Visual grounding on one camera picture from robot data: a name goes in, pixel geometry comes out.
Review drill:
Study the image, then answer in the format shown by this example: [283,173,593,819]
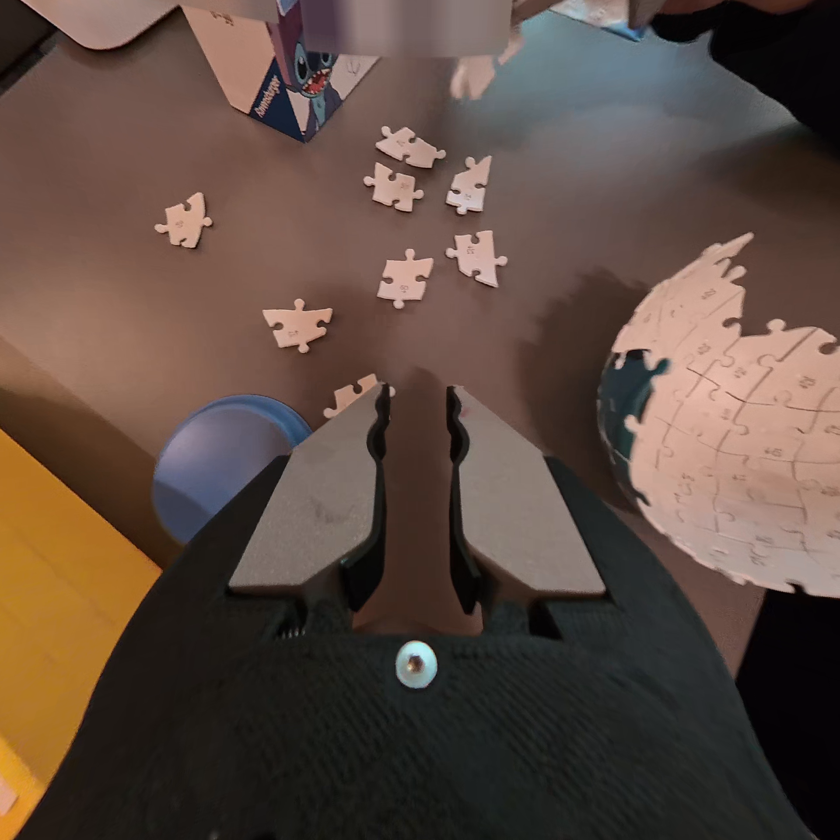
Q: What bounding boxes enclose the partly built white puzzle ball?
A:
[596,231,840,599]

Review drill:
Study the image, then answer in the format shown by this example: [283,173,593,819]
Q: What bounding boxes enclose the person's dark clothing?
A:
[735,587,840,840]

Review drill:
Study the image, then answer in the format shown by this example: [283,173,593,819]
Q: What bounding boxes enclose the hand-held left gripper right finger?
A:
[446,385,607,616]

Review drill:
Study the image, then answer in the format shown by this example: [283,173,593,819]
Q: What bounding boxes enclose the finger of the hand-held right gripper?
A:
[303,0,514,60]

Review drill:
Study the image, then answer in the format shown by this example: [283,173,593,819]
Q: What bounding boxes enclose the person's right forearm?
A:
[650,0,840,148]

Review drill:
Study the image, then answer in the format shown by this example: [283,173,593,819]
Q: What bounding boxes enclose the single white jigsaw piece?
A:
[450,33,524,101]

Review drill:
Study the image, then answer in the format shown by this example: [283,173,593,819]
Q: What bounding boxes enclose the colourful cartoon puzzle box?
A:
[184,0,382,144]

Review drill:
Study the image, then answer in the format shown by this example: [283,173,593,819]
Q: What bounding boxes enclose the yellow plastic bin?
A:
[0,427,164,840]

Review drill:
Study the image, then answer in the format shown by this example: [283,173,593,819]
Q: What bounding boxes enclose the white puzzle pieces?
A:
[154,126,508,420]

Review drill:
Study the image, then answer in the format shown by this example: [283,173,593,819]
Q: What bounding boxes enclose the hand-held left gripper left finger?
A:
[226,382,392,613]

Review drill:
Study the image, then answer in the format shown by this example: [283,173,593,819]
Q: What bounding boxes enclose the blue round puzzle stand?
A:
[152,394,312,546]

